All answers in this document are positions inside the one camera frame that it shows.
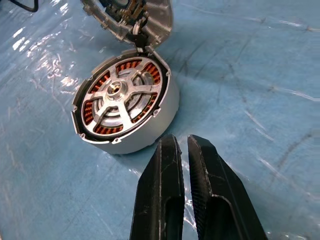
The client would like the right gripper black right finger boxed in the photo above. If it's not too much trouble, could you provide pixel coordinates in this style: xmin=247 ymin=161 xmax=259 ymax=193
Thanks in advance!
xmin=187 ymin=134 xmax=269 ymax=240

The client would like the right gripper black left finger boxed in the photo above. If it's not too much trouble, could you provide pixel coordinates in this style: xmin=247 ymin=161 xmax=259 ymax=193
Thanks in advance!
xmin=129 ymin=133 xmax=186 ymax=240

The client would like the black power strip cable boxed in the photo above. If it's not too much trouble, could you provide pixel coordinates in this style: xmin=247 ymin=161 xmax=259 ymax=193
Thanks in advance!
xmin=9 ymin=0 xmax=40 ymax=13

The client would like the silver motor stator housing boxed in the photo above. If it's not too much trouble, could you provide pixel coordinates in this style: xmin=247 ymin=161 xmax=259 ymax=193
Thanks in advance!
xmin=71 ymin=48 xmax=181 ymax=155

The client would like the round motor end cover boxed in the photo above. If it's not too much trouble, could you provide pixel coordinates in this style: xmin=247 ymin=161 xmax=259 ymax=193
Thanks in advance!
xmin=79 ymin=0 xmax=175 ymax=48

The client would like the blue plastic table sheet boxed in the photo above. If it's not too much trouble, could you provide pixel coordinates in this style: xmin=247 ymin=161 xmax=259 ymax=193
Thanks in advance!
xmin=0 ymin=0 xmax=320 ymax=240

